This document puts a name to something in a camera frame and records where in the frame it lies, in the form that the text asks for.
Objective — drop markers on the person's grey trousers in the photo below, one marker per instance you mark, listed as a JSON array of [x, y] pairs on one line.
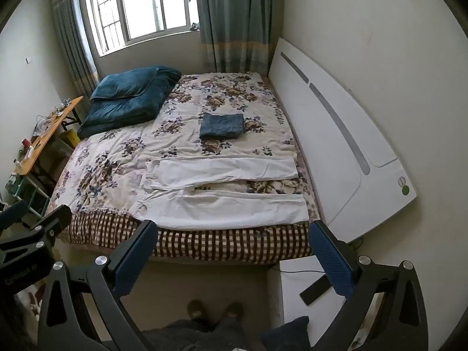
[[197, 336]]

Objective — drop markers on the dark blue cloth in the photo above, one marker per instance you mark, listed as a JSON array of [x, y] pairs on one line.
[[287, 332]]

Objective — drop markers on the floral bed sheet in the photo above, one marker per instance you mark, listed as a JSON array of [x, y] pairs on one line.
[[175, 131]]

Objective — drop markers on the white pants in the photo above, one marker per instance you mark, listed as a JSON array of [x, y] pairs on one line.
[[219, 212]]

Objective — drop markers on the wooden folding table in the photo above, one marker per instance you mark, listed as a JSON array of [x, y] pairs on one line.
[[47, 131]]

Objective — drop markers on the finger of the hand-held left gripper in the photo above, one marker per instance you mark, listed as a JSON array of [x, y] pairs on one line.
[[12, 215], [51, 219]]

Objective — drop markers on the person's left shoe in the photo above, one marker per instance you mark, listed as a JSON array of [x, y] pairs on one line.
[[195, 310]]

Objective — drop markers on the person's right shoe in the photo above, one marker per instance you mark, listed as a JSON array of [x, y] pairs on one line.
[[233, 310]]

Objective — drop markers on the teal curtain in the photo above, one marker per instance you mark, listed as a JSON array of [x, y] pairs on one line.
[[234, 18], [71, 36]]

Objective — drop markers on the white headboard panel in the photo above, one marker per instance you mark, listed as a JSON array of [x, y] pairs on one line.
[[329, 135]]

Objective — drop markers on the teal folded quilt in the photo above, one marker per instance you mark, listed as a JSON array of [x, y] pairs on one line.
[[124, 98]]

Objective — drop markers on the green crate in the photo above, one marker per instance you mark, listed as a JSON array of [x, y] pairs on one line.
[[12, 186]]

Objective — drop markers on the folded blue jeans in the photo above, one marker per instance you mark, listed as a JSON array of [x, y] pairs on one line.
[[222, 126]]

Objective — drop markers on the person's shoe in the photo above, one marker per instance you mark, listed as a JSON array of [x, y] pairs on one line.
[[233, 310], [195, 310]]

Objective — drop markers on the white nightstand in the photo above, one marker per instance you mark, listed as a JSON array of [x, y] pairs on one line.
[[292, 299]]

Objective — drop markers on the yellow box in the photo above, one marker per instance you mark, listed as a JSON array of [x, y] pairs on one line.
[[69, 138]]

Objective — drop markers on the black remote control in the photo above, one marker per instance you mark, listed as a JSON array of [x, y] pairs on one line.
[[314, 291]]

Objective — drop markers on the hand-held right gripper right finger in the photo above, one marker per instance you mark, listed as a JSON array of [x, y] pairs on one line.
[[329, 263]]

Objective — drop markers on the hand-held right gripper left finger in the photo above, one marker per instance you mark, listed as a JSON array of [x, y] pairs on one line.
[[135, 259]]

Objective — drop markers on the white metal rack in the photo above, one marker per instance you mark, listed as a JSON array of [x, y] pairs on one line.
[[33, 199]]

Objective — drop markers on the red-capped bottle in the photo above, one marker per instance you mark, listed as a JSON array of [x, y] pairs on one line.
[[25, 145]]

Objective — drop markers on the window with white frame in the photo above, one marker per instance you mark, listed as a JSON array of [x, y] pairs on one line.
[[139, 3]]

